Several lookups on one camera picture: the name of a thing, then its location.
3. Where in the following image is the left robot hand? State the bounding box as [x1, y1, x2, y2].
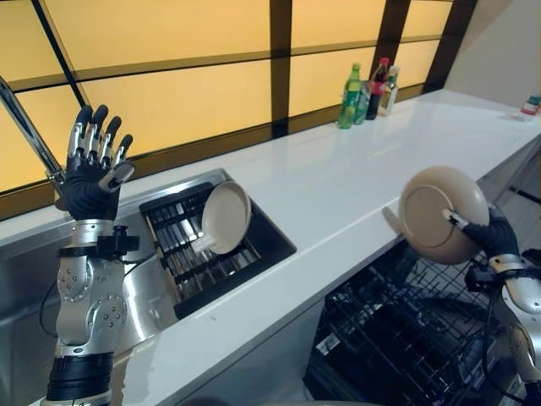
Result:
[60, 104, 136, 222]

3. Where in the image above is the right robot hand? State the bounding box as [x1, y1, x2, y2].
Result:
[442, 204, 522, 260]

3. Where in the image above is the beige round plate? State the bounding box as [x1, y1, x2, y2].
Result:
[194, 181, 253, 255]
[398, 165, 490, 266]

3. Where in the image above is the chrome kitchen faucet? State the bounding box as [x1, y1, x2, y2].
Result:
[0, 75, 68, 211]

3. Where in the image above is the stainless steel sink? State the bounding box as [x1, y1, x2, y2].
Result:
[0, 167, 298, 406]

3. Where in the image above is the small jar red label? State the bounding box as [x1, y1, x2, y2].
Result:
[520, 94, 541, 116]

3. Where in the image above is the black dish drying rack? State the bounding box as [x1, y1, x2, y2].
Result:
[139, 180, 298, 321]

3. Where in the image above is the clear bottle green cap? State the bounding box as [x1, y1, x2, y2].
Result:
[378, 64, 401, 118]

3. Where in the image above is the dark cola bottle red cap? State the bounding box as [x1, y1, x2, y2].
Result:
[365, 57, 390, 121]

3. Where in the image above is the green soda bottle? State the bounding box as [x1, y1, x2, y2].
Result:
[337, 62, 363, 129]

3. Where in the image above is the black wire dishwasher rack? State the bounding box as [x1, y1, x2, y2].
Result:
[303, 243, 529, 406]

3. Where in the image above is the dark lattice window frame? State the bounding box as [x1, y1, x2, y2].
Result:
[0, 0, 466, 222]

